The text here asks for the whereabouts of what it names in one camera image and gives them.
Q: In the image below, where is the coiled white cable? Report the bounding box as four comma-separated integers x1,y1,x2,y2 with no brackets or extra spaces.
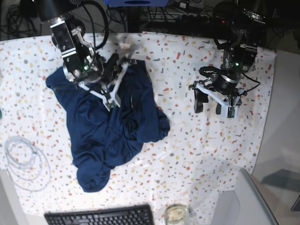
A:
4,135,52,193

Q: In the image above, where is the clear glass jar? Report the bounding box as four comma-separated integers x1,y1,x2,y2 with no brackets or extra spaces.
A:
164,204,190,225

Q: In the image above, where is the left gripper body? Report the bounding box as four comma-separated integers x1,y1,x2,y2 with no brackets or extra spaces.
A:
212,71,241,96

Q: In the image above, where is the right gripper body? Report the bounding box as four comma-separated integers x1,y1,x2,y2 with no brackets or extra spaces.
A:
77,60,110,84

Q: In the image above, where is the blue box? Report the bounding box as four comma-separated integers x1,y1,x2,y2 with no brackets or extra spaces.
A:
104,0,174,7

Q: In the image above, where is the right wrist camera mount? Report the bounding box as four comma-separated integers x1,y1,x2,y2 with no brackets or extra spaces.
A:
78,58,137,111

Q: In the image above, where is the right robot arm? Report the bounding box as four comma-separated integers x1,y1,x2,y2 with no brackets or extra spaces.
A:
34,0,119,84

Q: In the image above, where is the dark blue t-shirt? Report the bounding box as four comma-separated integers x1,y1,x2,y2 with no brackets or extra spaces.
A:
46,60,170,193

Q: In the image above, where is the terrazzo pattern table cloth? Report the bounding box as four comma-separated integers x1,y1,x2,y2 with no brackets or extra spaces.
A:
0,33,277,225

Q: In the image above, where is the black wire rack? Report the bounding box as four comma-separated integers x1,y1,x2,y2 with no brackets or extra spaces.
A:
140,5,214,22

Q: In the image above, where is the black computer keyboard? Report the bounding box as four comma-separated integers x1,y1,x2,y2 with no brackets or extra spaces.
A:
44,204,154,225

